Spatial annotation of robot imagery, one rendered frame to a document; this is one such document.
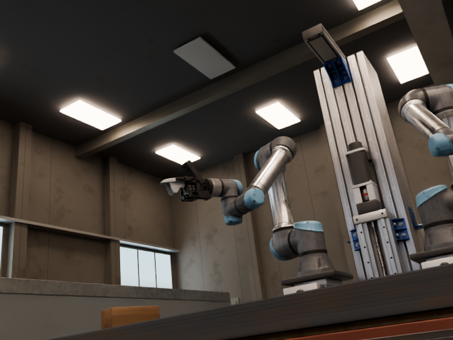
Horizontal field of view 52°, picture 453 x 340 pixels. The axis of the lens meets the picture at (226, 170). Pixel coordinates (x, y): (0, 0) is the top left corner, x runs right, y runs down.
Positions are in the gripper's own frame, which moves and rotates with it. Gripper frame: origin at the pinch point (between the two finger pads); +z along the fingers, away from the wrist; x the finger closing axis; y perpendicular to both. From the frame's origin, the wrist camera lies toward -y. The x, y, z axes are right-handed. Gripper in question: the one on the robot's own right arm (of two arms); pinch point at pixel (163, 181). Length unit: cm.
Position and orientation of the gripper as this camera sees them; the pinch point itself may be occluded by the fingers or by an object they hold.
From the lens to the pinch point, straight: 178.9
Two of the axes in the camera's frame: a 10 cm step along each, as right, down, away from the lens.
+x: -5.5, 3.4, 7.6
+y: 1.6, 9.4, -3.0
